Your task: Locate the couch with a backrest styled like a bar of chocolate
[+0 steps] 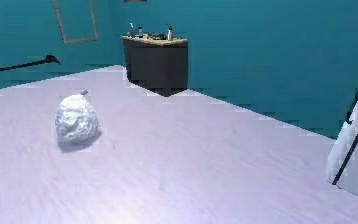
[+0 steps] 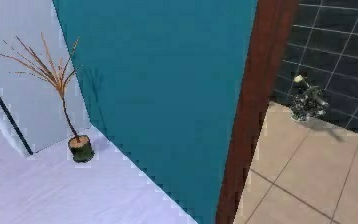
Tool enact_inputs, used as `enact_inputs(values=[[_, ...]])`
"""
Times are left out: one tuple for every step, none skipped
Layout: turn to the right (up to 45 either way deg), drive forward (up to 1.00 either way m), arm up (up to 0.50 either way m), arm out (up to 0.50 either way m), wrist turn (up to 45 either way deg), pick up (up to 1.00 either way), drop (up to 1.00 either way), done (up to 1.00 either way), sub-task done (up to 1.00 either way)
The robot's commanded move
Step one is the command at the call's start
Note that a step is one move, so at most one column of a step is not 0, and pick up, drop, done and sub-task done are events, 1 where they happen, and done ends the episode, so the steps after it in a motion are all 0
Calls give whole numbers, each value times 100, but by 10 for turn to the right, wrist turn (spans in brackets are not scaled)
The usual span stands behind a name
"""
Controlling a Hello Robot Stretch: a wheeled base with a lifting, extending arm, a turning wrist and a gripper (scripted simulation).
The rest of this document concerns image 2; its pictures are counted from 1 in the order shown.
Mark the orange house plant green pot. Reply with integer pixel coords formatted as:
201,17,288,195
0,32,96,164

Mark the brown wooden door frame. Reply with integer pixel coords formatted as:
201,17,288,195
214,0,301,224

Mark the white door frame black edge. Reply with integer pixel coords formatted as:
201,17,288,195
0,73,34,158

